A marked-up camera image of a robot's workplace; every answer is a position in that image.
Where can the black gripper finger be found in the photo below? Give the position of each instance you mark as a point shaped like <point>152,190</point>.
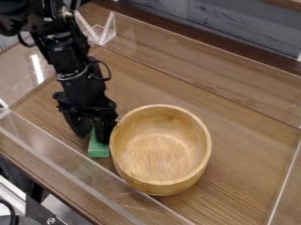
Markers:
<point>80,122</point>
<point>104,126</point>

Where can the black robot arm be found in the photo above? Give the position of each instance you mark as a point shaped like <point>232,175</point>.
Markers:
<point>49,20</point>

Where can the brown wooden bowl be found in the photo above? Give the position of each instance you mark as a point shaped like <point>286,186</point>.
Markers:
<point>161,148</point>

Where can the black metal table frame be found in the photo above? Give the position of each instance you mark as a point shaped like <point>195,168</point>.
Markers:
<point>26,202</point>

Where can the clear acrylic tray wall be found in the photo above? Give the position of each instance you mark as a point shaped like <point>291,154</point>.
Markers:
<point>86,186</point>

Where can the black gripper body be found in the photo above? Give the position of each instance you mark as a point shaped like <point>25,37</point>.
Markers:
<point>84,101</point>

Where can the clear acrylic corner bracket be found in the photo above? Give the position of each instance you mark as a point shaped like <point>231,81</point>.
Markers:
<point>100,34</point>

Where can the green rectangular block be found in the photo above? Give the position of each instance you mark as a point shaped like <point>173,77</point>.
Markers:
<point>98,150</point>

